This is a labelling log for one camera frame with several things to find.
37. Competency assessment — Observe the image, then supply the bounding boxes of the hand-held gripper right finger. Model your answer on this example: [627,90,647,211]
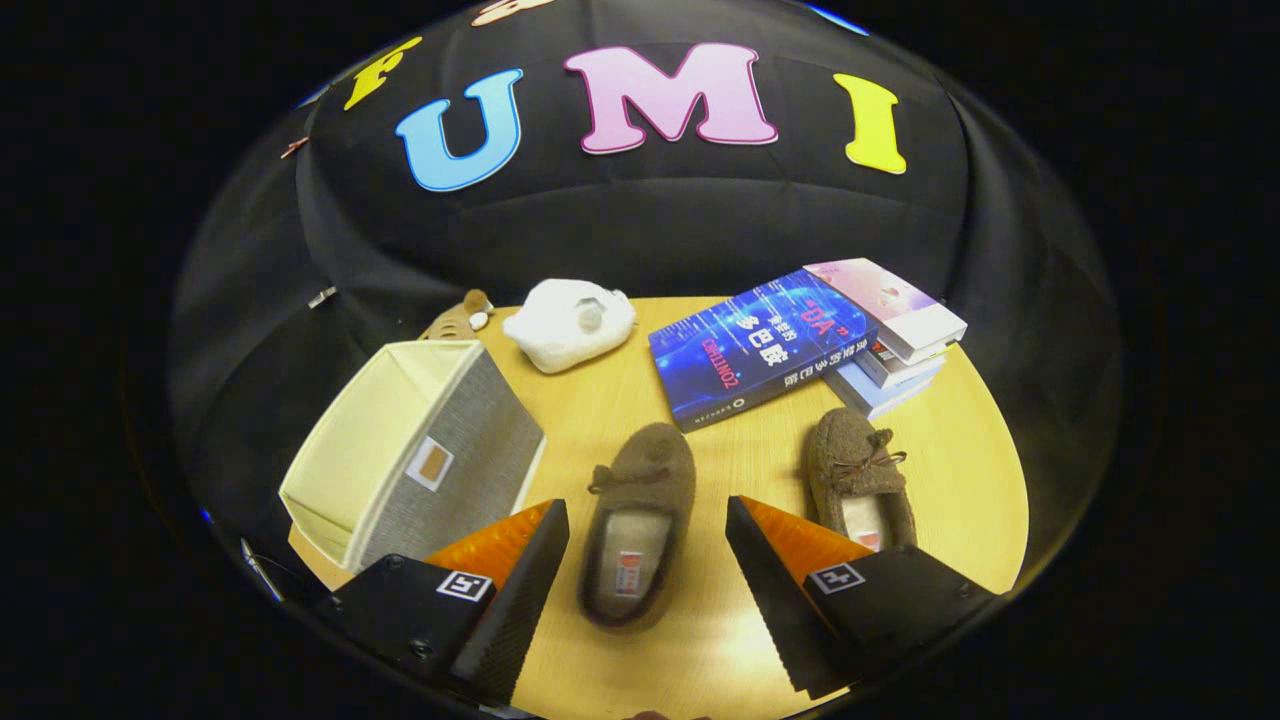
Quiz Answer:
[725,495,999,701]

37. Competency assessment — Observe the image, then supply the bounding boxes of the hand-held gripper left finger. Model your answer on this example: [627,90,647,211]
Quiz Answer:
[315,498,571,706]

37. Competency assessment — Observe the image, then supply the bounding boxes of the brown fuzzy slipper shoe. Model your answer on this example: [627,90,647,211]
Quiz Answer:
[577,422,698,631]
[806,406,918,553]

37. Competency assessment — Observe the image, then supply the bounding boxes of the grey fabric storage box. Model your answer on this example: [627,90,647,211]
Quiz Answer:
[278,340,548,573]

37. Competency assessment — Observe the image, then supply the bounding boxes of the light blue book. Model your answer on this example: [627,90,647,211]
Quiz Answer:
[825,360,941,421]

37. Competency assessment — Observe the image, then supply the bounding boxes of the book with red black spine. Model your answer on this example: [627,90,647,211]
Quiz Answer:
[853,338,948,390]

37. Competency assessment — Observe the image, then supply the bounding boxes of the white plush toy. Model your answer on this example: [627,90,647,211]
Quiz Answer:
[502,278,637,375]

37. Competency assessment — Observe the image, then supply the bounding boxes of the brown striped plush toy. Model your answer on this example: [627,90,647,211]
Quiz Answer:
[420,289,494,341]

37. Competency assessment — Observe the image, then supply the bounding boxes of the pink and white book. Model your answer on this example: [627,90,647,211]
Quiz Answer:
[803,258,969,366]

